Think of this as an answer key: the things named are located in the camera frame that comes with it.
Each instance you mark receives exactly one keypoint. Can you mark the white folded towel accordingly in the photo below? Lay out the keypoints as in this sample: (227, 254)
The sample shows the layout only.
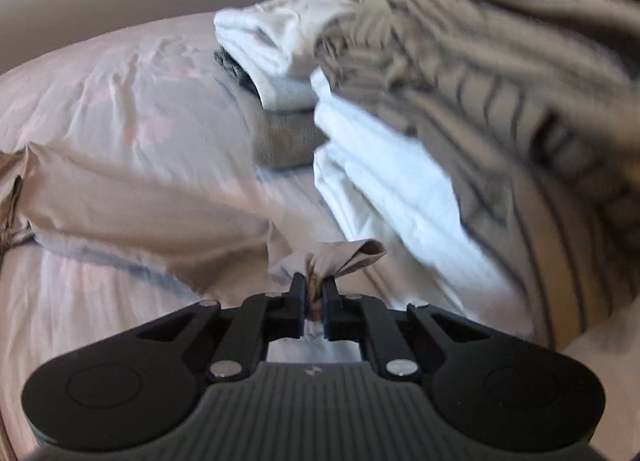
(285, 41)

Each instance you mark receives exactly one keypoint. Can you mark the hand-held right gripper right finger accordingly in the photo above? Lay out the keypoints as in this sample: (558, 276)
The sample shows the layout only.
(330, 306)

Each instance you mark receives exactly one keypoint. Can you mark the striped grey blanket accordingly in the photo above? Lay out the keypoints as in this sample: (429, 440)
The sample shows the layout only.
(500, 66)

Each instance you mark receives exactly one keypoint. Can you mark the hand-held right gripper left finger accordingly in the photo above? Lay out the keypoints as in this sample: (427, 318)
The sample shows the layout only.
(298, 301)

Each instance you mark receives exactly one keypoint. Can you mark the grey brown folded cloth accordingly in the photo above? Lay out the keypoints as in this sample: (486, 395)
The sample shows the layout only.
(285, 141)

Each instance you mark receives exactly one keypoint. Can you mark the polka dot bed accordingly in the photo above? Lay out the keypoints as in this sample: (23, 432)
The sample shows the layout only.
(125, 91)

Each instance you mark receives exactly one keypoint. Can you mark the beige shirt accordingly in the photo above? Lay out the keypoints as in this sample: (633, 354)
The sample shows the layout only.
(150, 211)

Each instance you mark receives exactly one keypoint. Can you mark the white garment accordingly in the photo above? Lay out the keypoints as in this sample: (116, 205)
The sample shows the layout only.
(380, 181)

